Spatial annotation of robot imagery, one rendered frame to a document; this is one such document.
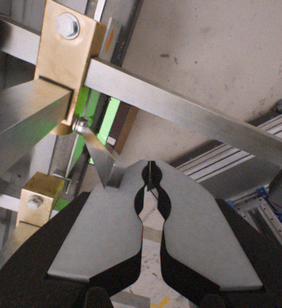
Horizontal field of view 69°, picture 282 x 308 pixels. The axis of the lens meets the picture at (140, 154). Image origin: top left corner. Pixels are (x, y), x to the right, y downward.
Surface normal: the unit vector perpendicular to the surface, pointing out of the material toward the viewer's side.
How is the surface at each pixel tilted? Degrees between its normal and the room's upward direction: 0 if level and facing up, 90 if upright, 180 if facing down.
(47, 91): 90
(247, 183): 0
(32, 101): 90
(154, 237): 90
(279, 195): 33
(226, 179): 0
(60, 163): 0
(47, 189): 90
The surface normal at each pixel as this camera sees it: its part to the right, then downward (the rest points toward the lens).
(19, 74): -0.04, 0.47
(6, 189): 0.38, -0.81
